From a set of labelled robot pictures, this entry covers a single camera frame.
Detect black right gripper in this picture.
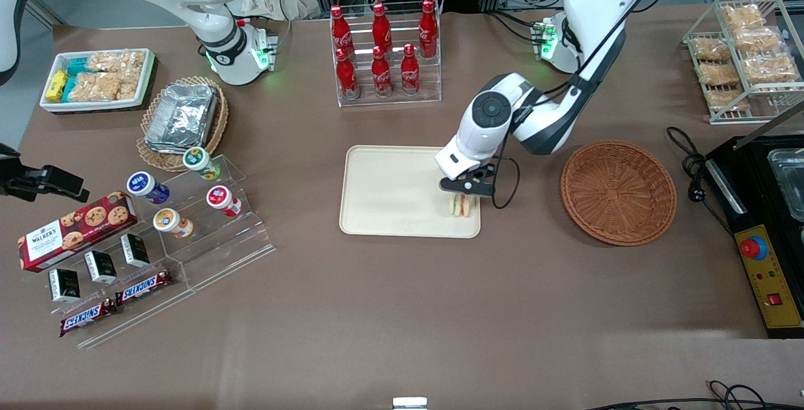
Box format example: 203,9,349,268
0,143,90,204

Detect clear acrylic stepped snack stand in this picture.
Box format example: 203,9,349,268
22,228,197,350

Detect bagged crispy snack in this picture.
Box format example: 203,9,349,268
698,62,739,87
744,53,798,84
735,27,780,53
721,5,758,31
693,36,731,61
707,88,749,112

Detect orange capped yogurt bottle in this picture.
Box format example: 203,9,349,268
153,208,194,238

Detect brown round wicker basket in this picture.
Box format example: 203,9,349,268
560,140,678,247

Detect blue capped yogurt bottle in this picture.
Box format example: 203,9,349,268
127,171,170,205

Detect steel pan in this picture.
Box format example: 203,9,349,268
768,148,804,222

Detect black floor cables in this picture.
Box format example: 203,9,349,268
584,380,804,410

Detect small black white box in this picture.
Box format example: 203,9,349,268
84,251,118,284
121,233,150,268
49,269,81,303

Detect clear acrylic stepped yogurt stand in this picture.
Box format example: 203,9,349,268
149,154,277,293

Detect yellow control panel box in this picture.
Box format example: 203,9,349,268
735,225,803,330

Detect cream plastic serving tray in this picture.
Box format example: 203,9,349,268
339,145,482,239

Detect light oval wicker basket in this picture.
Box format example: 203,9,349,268
136,76,229,173

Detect stack of foil trays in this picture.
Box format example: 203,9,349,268
144,82,219,154

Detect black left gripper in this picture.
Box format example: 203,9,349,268
439,165,498,203

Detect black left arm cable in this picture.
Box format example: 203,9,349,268
492,0,676,210

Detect clear bag rice crackers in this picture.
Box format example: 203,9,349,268
68,72,123,103
118,73,144,101
87,51,146,77

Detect red Walkers cookie box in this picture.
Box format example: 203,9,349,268
18,192,139,272

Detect white rectangular snack tray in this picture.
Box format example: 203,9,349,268
39,48,156,113

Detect black heating machine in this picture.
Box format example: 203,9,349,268
705,102,804,340

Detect yellow snack packet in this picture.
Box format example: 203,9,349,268
45,70,68,103

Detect red emergency stop button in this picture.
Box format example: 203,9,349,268
740,234,768,261

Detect red cola bottle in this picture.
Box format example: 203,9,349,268
335,48,360,100
330,5,356,59
371,46,393,97
400,44,420,95
418,0,439,59
371,2,393,53

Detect black power cable with plug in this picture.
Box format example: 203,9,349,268
666,126,736,235

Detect Snickers chocolate bar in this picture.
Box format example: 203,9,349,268
115,270,173,306
60,299,117,337

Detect clear acrylic bottle rack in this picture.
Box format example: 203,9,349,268
330,1,443,108

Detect red capped yogurt bottle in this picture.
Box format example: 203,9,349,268
206,185,242,217

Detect green capped yogurt bottle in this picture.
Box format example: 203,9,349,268
183,146,222,181

